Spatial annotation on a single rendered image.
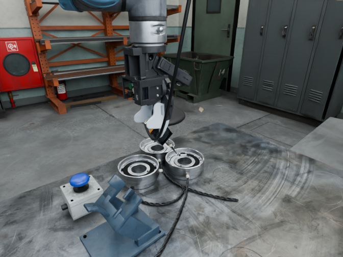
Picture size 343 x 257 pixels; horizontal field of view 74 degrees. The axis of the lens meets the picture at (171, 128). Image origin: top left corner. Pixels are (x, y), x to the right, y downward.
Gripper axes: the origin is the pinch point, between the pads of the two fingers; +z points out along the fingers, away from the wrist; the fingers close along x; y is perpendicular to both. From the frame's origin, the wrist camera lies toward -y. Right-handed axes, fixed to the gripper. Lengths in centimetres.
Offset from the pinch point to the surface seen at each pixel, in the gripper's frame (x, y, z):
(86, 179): -0.6, 19.3, 6.0
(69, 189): -3.2, 22.2, 8.7
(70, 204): 1.1, 23.6, 8.9
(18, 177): -162, 24, 93
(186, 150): 0.0, -9.9, 9.8
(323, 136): 15, -87, 25
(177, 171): 5.4, -1.4, 10.2
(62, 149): -187, -19, 93
